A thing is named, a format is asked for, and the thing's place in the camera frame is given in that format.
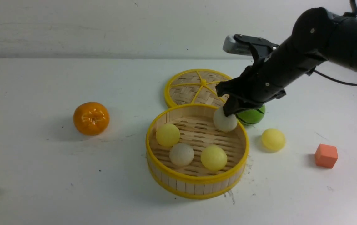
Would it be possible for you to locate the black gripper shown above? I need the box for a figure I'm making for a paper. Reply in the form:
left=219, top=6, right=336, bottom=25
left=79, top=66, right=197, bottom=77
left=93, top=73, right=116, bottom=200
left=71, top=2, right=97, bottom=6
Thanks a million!
left=215, top=37, right=318, bottom=117

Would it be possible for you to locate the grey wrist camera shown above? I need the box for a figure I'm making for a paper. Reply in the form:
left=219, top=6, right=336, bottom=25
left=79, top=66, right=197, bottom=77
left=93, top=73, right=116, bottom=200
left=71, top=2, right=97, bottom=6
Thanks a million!
left=223, top=34, right=279, bottom=61

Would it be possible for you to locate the black cable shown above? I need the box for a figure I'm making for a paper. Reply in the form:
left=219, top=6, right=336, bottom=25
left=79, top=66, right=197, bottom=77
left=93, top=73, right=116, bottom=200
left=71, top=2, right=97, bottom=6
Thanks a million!
left=313, top=69, right=357, bottom=87

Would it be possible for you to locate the orange foam cube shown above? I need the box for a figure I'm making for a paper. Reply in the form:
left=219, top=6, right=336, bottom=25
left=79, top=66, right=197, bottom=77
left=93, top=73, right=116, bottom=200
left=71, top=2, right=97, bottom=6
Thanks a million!
left=314, top=143, right=338, bottom=169

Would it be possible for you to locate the white bun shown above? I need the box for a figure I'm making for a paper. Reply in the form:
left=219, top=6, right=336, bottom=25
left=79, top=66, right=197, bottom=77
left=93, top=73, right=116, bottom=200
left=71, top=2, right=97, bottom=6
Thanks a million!
left=213, top=107, right=238, bottom=132
left=169, top=143, right=195, bottom=167

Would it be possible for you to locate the woven bamboo steamer lid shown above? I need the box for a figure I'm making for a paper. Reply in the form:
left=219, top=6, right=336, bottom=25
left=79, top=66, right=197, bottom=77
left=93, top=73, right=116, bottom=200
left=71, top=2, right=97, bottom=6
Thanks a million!
left=163, top=69, right=231, bottom=108

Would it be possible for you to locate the yellow bun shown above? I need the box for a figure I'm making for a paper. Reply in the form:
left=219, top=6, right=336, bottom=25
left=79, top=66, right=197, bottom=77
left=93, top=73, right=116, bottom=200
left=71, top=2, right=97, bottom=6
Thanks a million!
left=155, top=123, right=180, bottom=147
left=261, top=128, right=287, bottom=153
left=200, top=144, right=228, bottom=171

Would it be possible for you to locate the bamboo steamer tray yellow rim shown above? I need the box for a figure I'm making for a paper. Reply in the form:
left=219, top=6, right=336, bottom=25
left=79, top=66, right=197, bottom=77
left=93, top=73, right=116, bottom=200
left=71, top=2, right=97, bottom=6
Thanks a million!
left=146, top=104, right=249, bottom=199

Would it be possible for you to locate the orange tangerine toy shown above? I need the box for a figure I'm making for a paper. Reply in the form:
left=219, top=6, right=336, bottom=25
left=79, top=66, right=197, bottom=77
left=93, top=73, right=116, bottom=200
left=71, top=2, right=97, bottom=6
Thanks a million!
left=73, top=102, right=110, bottom=136

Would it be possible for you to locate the green watermelon toy ball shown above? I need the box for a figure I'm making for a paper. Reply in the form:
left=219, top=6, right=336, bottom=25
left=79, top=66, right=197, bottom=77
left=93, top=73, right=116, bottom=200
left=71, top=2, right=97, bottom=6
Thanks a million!
left=236, top=105, right=266, bottom=126

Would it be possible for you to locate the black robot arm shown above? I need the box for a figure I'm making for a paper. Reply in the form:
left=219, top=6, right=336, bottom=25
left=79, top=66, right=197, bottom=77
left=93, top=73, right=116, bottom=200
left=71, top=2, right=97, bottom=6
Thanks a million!
left=216, top=7, right=357, bottom=116

